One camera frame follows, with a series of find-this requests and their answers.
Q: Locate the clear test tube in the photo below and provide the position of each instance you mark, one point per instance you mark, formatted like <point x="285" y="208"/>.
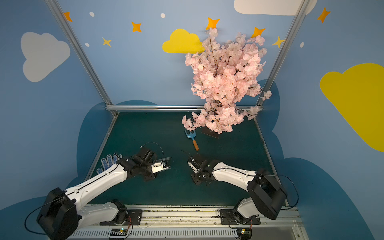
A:
<point x="163" y="159"/>

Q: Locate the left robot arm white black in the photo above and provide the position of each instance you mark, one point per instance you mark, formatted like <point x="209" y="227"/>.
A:
<point x="65" y="211"/>

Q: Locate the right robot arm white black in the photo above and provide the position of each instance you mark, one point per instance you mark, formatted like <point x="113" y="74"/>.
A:
<point x="267" y="195"/>

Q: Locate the right circuit board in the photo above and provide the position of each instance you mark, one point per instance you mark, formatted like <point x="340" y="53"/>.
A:
<point x="244" y="234"/>

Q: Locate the circuit board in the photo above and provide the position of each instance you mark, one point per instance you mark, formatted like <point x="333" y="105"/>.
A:
<point x="244" y="234"/>
<point x="118" y="234"/>

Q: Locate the left circuit board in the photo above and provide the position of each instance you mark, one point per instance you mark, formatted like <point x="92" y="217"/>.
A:
<point x="118" y="234"/>

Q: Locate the pink cherry blossom tree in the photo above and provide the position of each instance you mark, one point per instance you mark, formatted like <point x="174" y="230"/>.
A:
<point x="223" y="75"/>

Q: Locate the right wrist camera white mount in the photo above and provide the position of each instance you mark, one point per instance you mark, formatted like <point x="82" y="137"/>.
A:
<point x="193" y="165"/>

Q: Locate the blue garden fork wooden handle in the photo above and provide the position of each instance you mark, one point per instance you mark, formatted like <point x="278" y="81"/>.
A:
<point x="192" y="135"/>

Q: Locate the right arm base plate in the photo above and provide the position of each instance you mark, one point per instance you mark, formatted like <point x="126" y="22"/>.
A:
<point x="232" y="217"/>

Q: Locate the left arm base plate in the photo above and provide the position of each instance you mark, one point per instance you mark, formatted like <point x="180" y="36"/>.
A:
<point x="132" y="216"/>

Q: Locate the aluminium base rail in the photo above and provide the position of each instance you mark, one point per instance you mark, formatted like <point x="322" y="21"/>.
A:
<point x="197" y="223"/>

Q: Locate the back aluminium frame bar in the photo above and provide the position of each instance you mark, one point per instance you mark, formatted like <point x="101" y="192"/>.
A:
<point x="155" y="108"/>

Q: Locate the left aluminium frame post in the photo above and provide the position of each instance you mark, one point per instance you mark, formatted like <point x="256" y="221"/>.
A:
<point x="64" y="24"/>

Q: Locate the aluminium frame post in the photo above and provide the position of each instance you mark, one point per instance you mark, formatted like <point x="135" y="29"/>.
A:
<point x="64" y="24"/>
<point x="290" y="37"/>

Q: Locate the right aluminium frame post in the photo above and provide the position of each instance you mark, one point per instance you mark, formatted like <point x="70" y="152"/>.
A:
<point x="290" y="37"/>

